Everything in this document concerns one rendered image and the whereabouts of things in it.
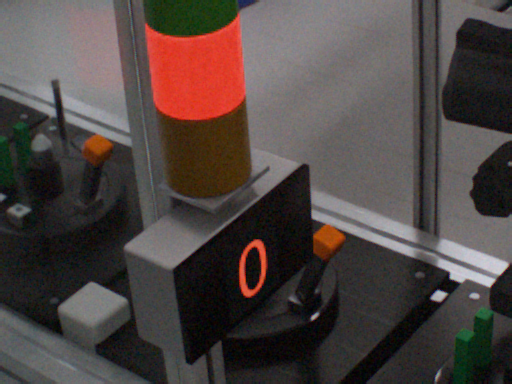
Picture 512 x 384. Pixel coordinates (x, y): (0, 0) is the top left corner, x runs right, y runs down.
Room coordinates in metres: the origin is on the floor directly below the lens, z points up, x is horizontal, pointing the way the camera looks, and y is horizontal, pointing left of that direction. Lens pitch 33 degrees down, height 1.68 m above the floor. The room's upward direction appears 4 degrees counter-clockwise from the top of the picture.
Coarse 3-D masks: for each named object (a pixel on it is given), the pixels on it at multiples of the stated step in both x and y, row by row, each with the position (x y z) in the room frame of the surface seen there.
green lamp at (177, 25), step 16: (144, 0) 0.61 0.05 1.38; (160, 0) 0.60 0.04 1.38; (176, 0) 0.60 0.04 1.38; (192, 0) 0.60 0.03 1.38; (208, 0) 0.60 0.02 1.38; (224, 0) 0.61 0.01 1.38; (160, 16) 0.60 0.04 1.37; (176, 16) 0.60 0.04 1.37; (192, 16) 0.60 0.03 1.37; (208, 16) 0.60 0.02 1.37; (224, 16) 0.60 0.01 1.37; (160, 32) 0.60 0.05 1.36; (176, 32) 0.60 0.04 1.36; (192, 32) 0.60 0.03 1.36; (208, 32) 0.60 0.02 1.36
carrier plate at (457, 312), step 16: (464, 288) 0.85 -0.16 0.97; (480, 288) 0.84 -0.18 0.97; (448, 304) 0.83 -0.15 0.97; (464, 304) 0.82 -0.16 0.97; (480, 304) 0.82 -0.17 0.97; (432, 320) 0.81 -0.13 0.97; (448, 320) 0.81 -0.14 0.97; (464, 320) 0.80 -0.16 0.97; (496, 320) 0.80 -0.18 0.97; (416, 336) 0.79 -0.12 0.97; (432, 336) 0.79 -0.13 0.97; (448, 336) 0.79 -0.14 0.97; (400, 352) 0.77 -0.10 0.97; (416, 352) 0.77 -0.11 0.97; (432, 352) 0.77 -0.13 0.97; (448, 352) 0.77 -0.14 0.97; (384, 368) 0.76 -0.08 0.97; (400, 368) 0.75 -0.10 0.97; (416, 368) 0.75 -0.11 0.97; (432, 368) 0.75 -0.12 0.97
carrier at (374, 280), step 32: (320, 224) 0.95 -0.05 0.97; (352, 256) 0.90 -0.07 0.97; (384, 256) 0.90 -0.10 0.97; (288, 288) 0.84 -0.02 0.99; (320, 288) 0.84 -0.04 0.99; (352, 288) 0.86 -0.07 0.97; (384, 288) 0.86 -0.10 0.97; (416, 288) 0.85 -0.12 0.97; (448, 288) 0.87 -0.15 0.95; (256, 320) 0.81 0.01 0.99; (288, 320) 0.80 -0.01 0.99; (320, 320) 0.81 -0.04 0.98; (352, 320) 0.82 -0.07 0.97; (384, 320) 0.81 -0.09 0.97; (416, 320) 0.83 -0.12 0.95; (224, 352) 0.79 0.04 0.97; (256, 352) 0.79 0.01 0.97; (288, 352) 0.79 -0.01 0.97; (320, 352) 0.78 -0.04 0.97; (352, 352) 0.78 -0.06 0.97; (384, 352) 0.79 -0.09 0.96
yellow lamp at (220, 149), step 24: (168, 120) 0.60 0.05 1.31; (192, 120) 0.60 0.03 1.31; (216, 120) 0.60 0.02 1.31; (240, 120) 0.61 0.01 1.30; (168, 144) 0.61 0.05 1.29; (192, 144) 0.60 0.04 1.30; (216, 144) 0.60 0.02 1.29; (240, 144) 0.61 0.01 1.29; (168, 168) 0.61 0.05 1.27; (192, 168) 0.60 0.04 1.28; (216, 168) 0.60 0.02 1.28; (240, 168) 0.61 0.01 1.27; (192, 192) 0.60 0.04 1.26; (216, 192) 0.60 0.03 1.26
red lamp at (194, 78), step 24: (168, 48) 0.60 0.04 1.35; (192, 48) 0.60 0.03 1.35; (216, 48) 0.60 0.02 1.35; (240, 48) 0.62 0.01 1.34; (168, 72) 0.60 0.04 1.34; (192, 72) 0.60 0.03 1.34; (216, 72) 0.60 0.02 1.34; (240, 72) 0.61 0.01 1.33; (168, 96) 0.60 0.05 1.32; (192, 96) 0.60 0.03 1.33; (216, 96) 0.60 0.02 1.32; (240, 96) 0.61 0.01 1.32
